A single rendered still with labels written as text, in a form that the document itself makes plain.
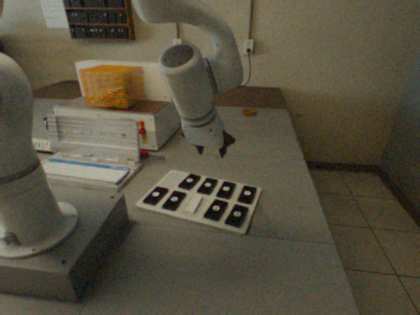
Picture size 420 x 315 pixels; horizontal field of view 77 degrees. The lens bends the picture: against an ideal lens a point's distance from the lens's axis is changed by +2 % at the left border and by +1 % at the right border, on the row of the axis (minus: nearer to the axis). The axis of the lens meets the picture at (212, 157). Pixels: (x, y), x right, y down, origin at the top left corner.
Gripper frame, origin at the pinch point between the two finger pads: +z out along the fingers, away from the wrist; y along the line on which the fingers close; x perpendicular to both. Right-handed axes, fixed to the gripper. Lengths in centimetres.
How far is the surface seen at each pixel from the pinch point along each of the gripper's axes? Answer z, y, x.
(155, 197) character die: 21.8, -23.0, -10.9
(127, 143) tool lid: 25, -47, 11
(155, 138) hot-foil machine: 37, -44, 23
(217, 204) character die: 23.8, -0.5, -8.0
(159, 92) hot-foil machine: 35, -53, 50
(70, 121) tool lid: 17, -75, 13
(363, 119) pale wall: 173, 79, 161
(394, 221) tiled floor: 180, 106, 61
